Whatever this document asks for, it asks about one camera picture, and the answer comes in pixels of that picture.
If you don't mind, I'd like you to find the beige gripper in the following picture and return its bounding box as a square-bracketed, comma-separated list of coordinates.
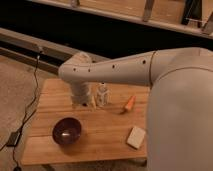
[70, 82, 97, 109]

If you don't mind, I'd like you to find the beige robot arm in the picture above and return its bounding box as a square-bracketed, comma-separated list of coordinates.
[58, 47, 213, 171]

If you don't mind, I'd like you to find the dark purple bowl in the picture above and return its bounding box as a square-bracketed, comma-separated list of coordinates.
[52, 117, 82, 146]

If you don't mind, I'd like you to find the orange carrot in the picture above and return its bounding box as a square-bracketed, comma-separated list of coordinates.
[122, 96, 136, 113]

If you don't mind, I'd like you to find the beige sponge block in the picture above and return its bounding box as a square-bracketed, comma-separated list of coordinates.
[127, 126, 146, 149]

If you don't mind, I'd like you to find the black power adapter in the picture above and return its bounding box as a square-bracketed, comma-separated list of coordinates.
[6, 132, 21, 147]

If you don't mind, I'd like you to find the black cable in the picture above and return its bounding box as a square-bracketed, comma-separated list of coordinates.
[0, 54, 41, 171]

